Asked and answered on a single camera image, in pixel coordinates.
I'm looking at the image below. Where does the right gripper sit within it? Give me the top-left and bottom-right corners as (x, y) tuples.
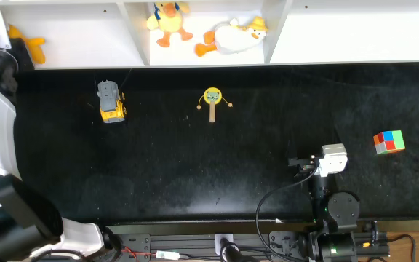
(287, 156), (322, 175)

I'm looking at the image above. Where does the yellow rubber duck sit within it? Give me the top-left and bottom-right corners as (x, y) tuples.
(7, 24), (47, 66)

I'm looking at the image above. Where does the white plush duck yellow hat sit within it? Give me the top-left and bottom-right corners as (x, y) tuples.
(194, 16), (268, 58)

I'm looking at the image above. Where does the black cable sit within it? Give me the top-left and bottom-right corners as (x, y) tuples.
(255, 163), (322, 262)

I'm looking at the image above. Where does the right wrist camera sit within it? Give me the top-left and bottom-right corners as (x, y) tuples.
(318, 143), (349, 178)

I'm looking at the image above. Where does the mounting rail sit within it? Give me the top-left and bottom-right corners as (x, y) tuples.
(103, 221), (392, 262)

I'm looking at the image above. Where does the white shelf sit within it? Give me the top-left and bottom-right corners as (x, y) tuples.
(0, 0), (419, 71)

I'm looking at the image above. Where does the grey and yellow toy truck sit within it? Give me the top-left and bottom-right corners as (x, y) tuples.
(97, 80), (127, 124)

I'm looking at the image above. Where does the many-coloured puzzle cube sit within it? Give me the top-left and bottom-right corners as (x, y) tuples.
(372, 130), (406, 156)

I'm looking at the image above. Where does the yellow rattle drum toy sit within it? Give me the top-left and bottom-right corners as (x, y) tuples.
(196, 87), (234, 124)

